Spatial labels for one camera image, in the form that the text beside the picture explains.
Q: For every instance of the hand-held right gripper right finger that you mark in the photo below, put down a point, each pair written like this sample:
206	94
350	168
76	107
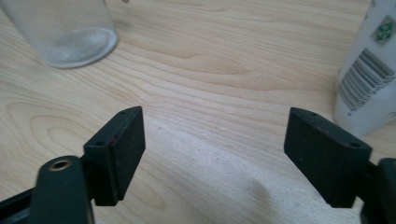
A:
327	155

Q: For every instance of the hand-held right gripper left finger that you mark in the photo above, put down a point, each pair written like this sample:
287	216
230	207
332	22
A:
116	155

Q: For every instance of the white printed refill pouch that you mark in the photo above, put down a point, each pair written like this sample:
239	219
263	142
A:
369	81

